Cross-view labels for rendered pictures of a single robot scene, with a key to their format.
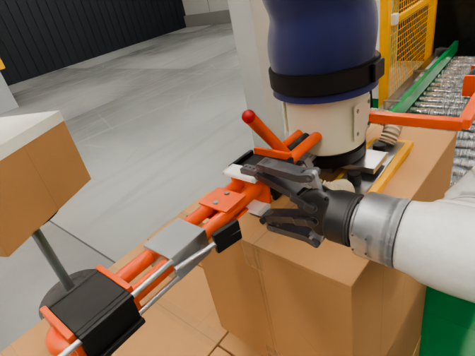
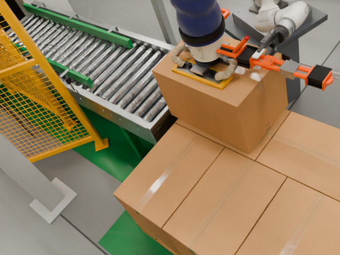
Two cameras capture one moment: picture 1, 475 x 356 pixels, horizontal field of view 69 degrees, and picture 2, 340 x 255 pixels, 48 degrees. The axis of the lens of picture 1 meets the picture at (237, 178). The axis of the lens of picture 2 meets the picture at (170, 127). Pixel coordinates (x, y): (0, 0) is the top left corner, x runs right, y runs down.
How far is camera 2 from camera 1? 1.79 m
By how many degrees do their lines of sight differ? 59
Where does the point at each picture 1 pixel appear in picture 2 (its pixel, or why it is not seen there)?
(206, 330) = (246, 167)
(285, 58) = (214, 24)
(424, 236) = (296, 16)
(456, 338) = not seen: hidden behind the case
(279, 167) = (267, 37)
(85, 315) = (324, 71)
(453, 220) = (294, 10)
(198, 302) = (227, 175)
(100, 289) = (314, 72)
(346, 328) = not seen: hidden behind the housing
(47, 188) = not seen: outside the picture
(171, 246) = (294, 65)
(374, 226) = (290, 25)
